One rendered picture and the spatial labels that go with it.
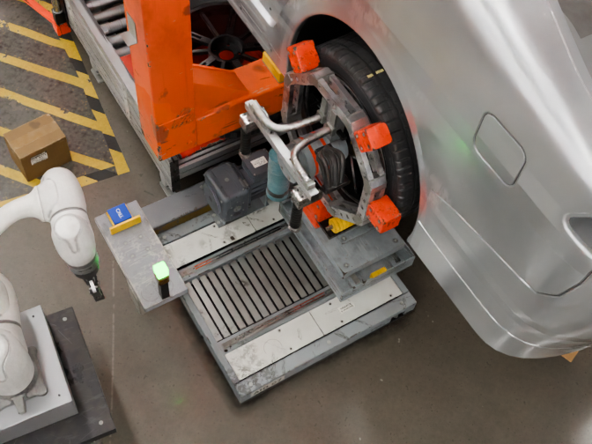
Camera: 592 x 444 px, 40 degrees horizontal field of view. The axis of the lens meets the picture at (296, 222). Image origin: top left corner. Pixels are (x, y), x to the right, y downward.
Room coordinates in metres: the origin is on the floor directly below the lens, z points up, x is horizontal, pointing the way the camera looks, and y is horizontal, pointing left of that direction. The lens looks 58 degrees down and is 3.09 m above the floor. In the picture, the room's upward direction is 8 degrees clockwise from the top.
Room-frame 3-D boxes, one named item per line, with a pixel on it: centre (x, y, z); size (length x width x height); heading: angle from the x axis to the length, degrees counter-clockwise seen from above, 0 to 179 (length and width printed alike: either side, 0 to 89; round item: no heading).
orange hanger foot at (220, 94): (2.08, 0.26, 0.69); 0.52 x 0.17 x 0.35; 128
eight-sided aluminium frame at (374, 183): (1.70, -0.08, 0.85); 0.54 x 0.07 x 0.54; 38
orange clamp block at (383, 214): (1.45, -0.28, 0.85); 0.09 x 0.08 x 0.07; 38
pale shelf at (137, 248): (1.40, 0.55, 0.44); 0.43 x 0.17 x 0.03; 38
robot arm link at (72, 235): (1.06, 0.60, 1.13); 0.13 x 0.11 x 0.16; 26
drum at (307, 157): (1.65, -0.02, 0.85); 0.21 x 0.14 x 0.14; 128
